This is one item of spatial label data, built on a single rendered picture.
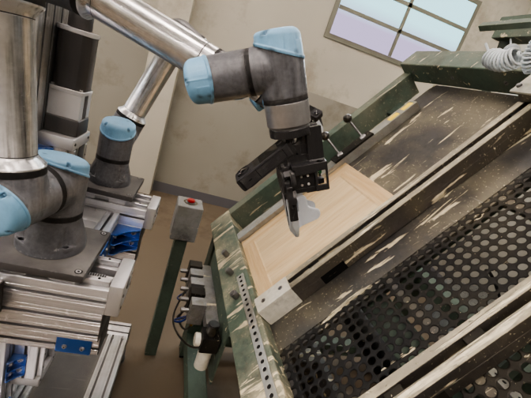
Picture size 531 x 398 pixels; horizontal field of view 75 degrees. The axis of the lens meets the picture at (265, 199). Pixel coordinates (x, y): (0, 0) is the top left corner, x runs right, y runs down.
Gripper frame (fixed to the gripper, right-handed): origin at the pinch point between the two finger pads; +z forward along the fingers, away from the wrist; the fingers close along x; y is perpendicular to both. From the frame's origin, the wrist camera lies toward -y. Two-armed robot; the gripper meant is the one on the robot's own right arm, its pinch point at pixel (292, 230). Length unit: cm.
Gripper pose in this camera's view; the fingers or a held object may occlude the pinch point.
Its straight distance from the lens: 67.2
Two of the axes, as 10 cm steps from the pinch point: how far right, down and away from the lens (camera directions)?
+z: 1.6, 9.1, 3.8
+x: -1.3, -3.6, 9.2
